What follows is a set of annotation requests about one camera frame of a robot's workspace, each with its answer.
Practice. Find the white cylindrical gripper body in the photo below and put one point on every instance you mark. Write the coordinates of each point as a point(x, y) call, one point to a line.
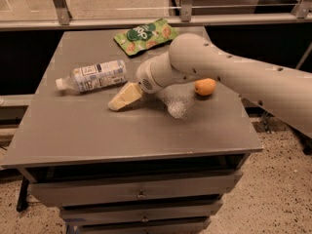
point(145, 77)

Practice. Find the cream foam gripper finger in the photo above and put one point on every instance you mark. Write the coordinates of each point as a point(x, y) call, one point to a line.
point(130, 93)

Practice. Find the clear plastic bottle blue label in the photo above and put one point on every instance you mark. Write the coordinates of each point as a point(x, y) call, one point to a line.
point(93, 77)

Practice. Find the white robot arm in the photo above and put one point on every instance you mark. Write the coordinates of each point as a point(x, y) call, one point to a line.
point(284, 92)

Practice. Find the green snack bag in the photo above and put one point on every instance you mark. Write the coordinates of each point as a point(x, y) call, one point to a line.
point(145, 37)

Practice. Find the orange fruit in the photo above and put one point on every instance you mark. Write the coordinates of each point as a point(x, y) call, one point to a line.
point(205, 87)

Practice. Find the grey drawer cabinet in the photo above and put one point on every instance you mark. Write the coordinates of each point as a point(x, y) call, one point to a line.
point(72, 138)

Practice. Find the top drawer with knob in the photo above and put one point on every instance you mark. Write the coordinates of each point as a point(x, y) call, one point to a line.
point(136, 188)

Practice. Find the drawer with knob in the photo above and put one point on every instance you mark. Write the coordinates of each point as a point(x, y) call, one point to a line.
point(142, 212)
point(136, 188)

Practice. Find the middle drawer with knob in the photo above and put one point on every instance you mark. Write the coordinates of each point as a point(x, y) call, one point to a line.
point(142, 212)

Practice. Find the bottom drawer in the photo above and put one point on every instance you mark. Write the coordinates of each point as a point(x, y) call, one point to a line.
point(168, 226)

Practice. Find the metal railing frame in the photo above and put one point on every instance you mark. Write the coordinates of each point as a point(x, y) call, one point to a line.
point(24, 15)

